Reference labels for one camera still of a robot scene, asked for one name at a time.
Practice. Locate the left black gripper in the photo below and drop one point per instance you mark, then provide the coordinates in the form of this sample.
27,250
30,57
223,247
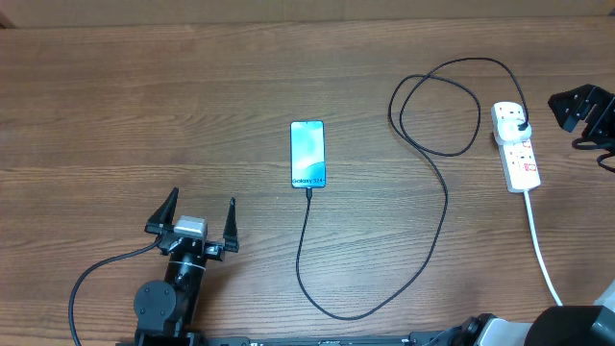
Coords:
216,250

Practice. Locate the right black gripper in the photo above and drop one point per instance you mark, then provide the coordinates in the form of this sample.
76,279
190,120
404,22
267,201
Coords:
603,112

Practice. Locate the blue screen smartphone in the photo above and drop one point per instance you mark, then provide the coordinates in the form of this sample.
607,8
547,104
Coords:
308,154

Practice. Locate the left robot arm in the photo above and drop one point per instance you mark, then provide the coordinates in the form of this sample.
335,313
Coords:
165,309

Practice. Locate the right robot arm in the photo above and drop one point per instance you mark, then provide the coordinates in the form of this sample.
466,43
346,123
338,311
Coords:
560,324

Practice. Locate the white charger plug adapter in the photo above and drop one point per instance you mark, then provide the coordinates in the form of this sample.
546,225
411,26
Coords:
507,132

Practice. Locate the white power strip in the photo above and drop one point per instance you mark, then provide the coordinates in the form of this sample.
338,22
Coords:
518,160

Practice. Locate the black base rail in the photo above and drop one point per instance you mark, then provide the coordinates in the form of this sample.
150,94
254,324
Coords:
413,339

